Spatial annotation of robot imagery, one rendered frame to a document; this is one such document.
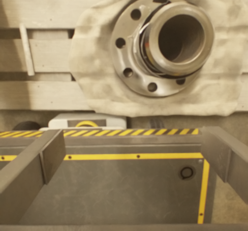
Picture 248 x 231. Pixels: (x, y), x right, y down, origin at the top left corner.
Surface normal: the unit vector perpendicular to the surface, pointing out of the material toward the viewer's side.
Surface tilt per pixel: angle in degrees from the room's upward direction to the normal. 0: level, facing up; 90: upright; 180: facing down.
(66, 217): 0
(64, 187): 0
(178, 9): 0
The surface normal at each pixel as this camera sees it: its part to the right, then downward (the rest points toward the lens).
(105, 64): 0.77, -0.19
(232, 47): -0.77, -0.22
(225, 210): -0.01, 0.25
